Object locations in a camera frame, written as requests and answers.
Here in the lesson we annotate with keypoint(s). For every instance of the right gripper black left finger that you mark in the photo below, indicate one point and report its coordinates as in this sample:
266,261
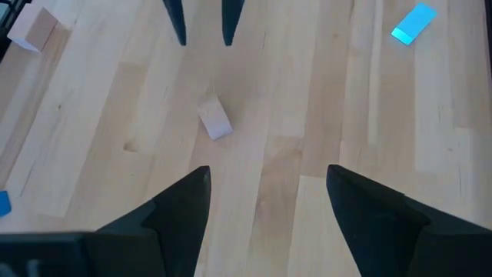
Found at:
165,231

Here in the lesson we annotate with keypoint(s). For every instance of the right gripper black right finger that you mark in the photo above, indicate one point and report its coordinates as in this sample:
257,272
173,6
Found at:
384,238

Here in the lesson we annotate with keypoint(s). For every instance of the blue block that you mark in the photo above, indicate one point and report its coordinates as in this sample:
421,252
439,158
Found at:
414,24
4,204

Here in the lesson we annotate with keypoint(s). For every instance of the plain wooden block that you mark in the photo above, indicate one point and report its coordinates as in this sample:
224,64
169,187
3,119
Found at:
32,27
215,119

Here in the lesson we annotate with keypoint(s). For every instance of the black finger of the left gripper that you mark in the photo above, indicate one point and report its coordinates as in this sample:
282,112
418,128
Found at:
231,17
176,17

